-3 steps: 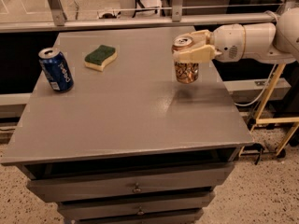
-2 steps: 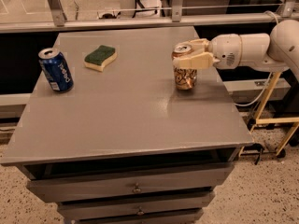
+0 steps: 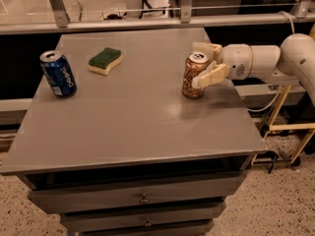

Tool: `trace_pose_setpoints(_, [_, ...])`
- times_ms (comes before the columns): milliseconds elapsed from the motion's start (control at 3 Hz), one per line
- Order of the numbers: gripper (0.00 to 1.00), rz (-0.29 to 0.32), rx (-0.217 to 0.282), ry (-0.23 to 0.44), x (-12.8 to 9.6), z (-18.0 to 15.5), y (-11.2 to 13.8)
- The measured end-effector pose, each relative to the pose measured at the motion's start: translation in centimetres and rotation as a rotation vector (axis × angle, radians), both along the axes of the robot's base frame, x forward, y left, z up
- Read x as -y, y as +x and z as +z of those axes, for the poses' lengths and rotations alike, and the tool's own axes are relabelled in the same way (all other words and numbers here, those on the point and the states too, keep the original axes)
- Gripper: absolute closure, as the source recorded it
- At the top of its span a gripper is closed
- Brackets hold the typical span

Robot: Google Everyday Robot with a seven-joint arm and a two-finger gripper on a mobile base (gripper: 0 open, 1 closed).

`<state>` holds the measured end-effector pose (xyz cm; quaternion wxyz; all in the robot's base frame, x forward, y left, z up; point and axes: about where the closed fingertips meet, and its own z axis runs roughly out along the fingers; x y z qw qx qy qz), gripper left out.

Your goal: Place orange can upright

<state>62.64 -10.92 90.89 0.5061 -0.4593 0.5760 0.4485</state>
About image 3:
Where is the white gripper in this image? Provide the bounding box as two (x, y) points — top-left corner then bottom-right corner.
(192, 42), (253, 89)

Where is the orange silver soda can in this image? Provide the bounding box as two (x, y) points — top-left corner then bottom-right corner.
(181, 51), (211, 99)

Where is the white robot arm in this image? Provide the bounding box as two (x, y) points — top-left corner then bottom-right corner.
(192, 33), (315, 104)

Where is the blue Pepsi can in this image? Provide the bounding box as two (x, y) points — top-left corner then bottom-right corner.
(39, 50), (77, 97)

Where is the yellow metal stand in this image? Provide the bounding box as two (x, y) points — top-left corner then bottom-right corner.
(262, 29), (315, 166)

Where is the metal window railing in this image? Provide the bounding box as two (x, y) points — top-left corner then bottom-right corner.
(0, 0), (315, 34)

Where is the grey drawer cabinet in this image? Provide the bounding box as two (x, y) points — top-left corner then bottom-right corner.
(0, 28), (268, 236)

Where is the green yellow sponge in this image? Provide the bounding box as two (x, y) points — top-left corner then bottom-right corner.
(89, 47), (123, 76)

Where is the top grey drawer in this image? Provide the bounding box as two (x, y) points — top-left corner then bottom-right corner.
(29, 171), (246, 213)

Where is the grey drawer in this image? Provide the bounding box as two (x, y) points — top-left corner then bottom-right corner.
(67, 219), (216, 236)
(29, 171), (246, 213)
(61, 202), (225, 232)

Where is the middle grey drawer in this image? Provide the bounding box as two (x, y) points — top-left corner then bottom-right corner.
(61, 202), (225, 232)

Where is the bottom grey drawer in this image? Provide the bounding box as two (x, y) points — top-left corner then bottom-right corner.
(67, 219), (216, 236)

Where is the white cable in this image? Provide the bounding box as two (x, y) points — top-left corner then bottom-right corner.
(246, 10), (296, 114)

